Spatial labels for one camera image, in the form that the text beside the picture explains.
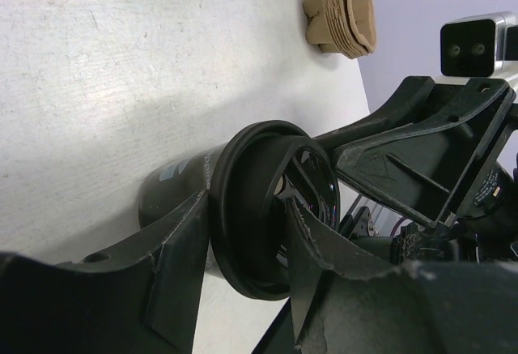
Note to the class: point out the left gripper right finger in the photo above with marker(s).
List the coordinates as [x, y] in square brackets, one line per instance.
[345, 300]

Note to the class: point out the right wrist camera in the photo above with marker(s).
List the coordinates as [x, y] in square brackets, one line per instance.
[480, 46]

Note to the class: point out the black cup lid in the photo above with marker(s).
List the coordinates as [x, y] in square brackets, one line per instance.
[263, 166]

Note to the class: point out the brown pulp cup carrier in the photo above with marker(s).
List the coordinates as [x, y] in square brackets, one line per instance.
[347, 27]

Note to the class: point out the black coffee cup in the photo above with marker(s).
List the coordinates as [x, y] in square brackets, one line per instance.
[168, 187]

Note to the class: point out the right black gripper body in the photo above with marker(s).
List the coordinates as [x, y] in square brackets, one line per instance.
[473, 121]

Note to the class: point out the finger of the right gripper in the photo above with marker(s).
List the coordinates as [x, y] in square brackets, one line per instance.
[396, 168]
[402, 107]

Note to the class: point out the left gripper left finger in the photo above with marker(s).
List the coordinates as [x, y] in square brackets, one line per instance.
[140, 295]

